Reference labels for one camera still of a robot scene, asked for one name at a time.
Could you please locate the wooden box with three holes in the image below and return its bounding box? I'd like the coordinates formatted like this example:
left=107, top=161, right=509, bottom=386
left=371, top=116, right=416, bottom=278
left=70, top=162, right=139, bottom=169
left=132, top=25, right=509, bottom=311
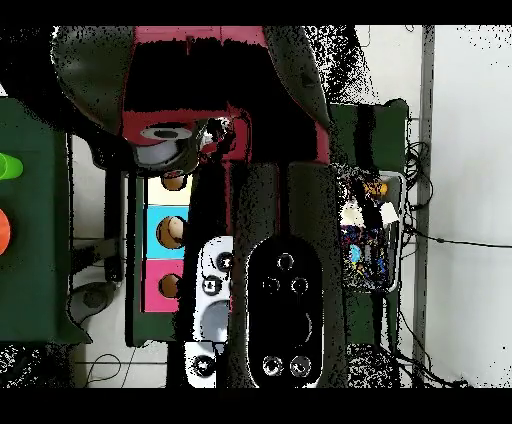
left=142, top=171, right=193, bottom=314

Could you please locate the clear mesh bin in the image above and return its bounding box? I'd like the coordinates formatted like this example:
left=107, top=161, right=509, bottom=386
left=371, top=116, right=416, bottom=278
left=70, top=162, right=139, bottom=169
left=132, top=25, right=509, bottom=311
left=339, top=167, right=405, bottom=295

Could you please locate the cream knitted cloth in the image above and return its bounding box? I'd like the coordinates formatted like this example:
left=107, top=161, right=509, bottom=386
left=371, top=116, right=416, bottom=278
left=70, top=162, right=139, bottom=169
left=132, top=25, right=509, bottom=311
left=339, top=199, right=366, bottom=228

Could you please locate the plain wooden block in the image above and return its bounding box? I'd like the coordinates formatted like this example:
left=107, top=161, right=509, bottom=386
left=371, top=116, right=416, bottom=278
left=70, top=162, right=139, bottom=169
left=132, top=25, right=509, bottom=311
left=378, top=202, right=400, bottom=228

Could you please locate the dark green table cloth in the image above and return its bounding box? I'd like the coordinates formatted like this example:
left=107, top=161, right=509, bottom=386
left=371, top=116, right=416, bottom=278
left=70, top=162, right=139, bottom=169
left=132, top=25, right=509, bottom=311
left=126, top=97, right=411, bottom=353
left=0, top=95, right=75, bottom=345

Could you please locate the green cup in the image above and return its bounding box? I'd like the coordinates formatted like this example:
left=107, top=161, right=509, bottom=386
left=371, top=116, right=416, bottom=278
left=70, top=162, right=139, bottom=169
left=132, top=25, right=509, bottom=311
left=0, top=151, right=25, bottom=181

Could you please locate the orange round object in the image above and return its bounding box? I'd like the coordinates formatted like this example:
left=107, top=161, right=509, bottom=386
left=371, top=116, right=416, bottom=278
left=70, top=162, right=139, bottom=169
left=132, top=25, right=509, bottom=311
left=0, top=207, right=13, bottom=257

